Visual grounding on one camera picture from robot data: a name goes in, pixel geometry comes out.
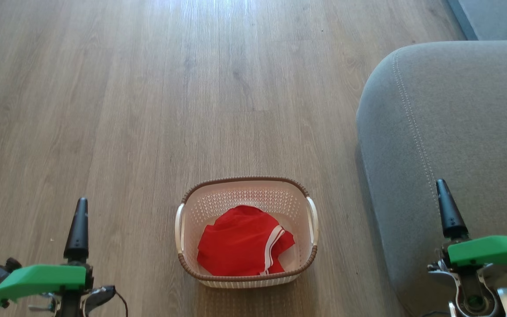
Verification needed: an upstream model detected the thin black cable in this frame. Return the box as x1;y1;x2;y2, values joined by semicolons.
114;290;129;317

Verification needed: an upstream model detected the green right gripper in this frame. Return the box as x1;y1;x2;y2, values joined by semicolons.
427;178;507;317

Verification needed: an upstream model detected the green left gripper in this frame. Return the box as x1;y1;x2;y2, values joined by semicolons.
0;197;96;317

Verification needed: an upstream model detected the red garment with white trim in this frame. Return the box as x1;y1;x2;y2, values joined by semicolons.
197;205;295;277

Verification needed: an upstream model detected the grey fabric sofa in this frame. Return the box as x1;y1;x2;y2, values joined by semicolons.
356;40;507;317

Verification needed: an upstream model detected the white perforated laundry basket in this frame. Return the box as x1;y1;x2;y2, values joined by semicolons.
175;177;319;289

